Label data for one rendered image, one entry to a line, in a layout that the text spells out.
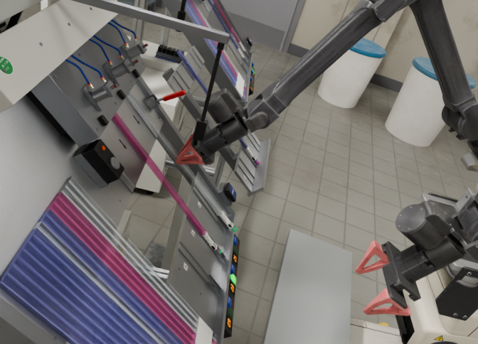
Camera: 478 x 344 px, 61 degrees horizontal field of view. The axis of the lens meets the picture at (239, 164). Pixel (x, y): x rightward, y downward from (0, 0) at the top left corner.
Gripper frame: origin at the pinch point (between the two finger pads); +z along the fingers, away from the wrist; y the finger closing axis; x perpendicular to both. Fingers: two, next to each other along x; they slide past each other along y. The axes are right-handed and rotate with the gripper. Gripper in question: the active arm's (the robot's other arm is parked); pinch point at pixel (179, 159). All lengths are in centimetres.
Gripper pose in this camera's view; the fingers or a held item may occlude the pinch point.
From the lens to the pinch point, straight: 108.1
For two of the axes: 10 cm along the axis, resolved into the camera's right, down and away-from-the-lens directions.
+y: -0.1, 5.7, -8.2
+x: 5.4, 7.0, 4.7
